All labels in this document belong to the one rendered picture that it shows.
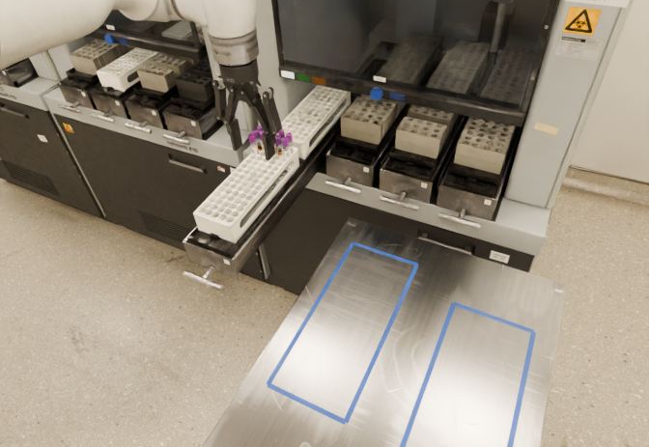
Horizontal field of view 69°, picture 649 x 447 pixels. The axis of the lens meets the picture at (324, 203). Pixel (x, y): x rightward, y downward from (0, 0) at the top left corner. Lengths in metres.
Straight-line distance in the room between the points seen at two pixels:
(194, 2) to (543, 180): 0.84
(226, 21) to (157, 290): 1.41
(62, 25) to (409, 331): 0.68
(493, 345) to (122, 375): 1.39
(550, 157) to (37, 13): 0.99
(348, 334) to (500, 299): 0.29
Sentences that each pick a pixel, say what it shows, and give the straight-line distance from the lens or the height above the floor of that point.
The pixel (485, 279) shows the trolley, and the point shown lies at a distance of 0.96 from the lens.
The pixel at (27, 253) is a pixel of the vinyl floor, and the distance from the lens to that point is 2.53.
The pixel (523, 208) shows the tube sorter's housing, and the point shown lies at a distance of 1.26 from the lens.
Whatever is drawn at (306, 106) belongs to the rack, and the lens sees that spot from 1.33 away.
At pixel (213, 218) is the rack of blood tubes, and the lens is 1.02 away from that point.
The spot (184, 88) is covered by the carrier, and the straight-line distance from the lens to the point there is 1.53.
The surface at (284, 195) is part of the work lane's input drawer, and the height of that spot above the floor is 0.81.
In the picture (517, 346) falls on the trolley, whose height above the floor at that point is 0.82.
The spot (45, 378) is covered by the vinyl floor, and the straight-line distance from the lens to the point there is 2.05.
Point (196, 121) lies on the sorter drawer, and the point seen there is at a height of 0.81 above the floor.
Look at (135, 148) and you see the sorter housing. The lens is 1.77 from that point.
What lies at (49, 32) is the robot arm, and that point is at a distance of 0.61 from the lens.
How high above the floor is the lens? 1.56
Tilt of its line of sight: 43 degrees down
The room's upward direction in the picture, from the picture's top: 4 degrees counter-clockwise
